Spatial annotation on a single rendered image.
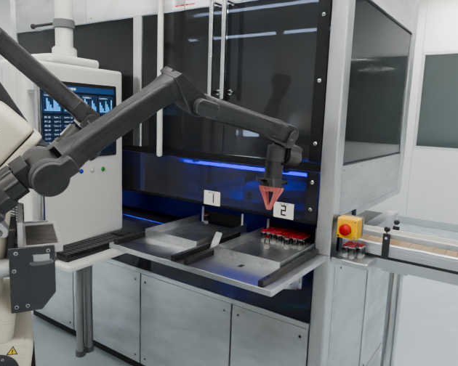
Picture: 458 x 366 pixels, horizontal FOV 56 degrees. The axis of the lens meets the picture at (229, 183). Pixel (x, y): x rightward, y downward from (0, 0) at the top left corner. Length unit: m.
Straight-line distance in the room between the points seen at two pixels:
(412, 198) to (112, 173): 4.79
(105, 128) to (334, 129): 0.83
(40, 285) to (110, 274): 1.26
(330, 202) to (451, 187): 4.63
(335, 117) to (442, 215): 4.76
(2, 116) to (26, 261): 0.34
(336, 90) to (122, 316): 1.58
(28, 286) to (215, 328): 1.03
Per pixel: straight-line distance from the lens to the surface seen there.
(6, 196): 0.97
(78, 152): 0.98
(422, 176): 6.16
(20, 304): 1.17
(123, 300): 2.36
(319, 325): 1.71
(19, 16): 2.92
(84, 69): 1.94
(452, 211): 6.17
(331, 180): 1.54
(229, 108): 1.15
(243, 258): 1.46
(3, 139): 1.11
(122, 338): 2.47
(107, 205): 2.06
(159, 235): 1.68
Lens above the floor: 1.37
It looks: 9 degrees down
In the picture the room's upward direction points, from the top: 2 degrees clockwise
